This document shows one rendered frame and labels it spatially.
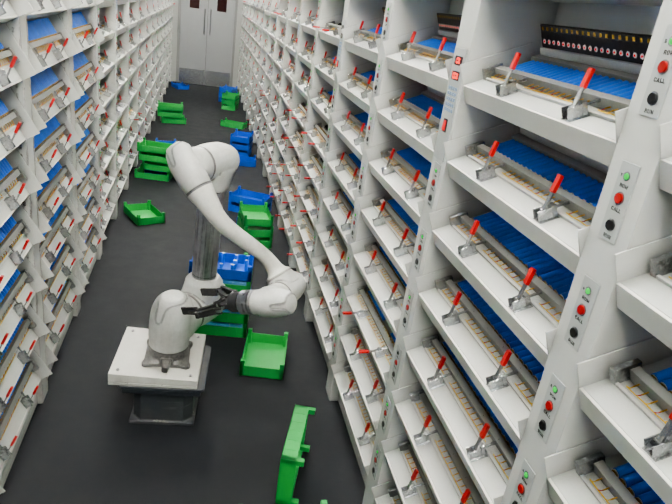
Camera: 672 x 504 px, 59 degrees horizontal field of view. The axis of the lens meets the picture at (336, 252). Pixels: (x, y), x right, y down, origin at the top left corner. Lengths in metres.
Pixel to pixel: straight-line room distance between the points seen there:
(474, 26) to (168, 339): 1.54
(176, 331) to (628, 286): 1.73
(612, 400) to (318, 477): 1.50
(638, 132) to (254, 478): 1.79
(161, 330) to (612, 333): 1.70
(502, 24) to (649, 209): 0.74
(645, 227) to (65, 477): 1.99
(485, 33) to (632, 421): 0.94
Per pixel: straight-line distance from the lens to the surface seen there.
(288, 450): 2.13
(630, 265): 0.98
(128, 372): 2.39
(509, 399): 1.30
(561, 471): 1.17
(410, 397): 1.86
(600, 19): 1.47
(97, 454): 2.43
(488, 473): 1.41
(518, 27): 1.57
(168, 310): 2.30
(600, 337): 1.02
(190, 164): 2.12
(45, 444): 2.51
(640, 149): 0.97
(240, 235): 2.14
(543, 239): 1.16
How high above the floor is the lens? 1.61
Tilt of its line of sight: 22 degrees down
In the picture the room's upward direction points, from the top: 9 degrees clockwise
